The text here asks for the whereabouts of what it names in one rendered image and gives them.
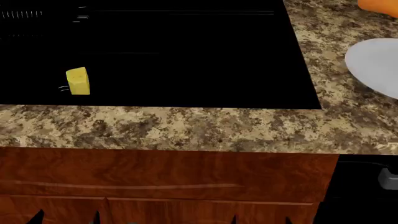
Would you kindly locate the yellow cheese block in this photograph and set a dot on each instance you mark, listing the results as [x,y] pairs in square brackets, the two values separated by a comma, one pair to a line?
[78,81]

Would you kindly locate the white round plate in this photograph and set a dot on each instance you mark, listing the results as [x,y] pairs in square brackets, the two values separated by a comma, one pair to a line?
[377,65]

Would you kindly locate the granite countertop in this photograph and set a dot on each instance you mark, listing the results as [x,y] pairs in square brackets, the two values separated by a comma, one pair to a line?
[192,127]

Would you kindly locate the black cooktop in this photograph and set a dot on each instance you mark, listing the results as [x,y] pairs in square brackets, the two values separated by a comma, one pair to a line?
[174,58]

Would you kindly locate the brown wooden drawer front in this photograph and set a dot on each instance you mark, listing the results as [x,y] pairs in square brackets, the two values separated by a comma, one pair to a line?
[168,173]

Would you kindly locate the brown wooden cabinet door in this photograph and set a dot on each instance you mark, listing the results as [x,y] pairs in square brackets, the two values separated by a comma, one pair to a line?
[199,211]
[46,210]

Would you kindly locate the black dishwasher front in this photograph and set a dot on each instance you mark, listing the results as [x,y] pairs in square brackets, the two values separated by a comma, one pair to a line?
[357,198]

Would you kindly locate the orange rounded object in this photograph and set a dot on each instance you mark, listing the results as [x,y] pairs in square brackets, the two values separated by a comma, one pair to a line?
[381,6]

